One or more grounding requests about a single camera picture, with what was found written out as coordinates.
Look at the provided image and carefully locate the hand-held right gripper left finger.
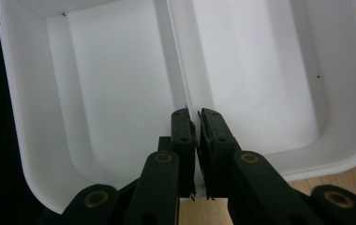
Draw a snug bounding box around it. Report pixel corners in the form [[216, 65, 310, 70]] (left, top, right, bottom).
[[170, 107, 199, 200]]

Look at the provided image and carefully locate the white divided tray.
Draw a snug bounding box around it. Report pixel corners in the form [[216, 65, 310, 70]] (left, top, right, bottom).
[[0, 0, 356, 216]]

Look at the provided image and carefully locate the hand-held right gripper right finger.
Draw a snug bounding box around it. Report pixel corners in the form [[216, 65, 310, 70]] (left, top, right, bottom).
[[197, 107, 244, 200]]

